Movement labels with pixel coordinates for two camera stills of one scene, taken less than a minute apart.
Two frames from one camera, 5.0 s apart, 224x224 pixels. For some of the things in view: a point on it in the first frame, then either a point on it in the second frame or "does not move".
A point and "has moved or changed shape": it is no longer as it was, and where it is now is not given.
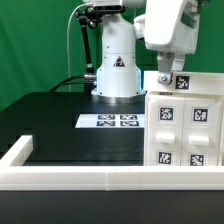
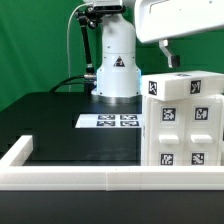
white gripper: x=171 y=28 -> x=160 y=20
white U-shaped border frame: x=14 y=175 does not move
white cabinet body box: x=183 y=129 does not move
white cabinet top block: x=185 y=82 has moved or changed shape
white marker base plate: x=110 y=121 does not move
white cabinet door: x=201 y=142 does not move
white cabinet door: x=165 y=130 has moved or changed shape
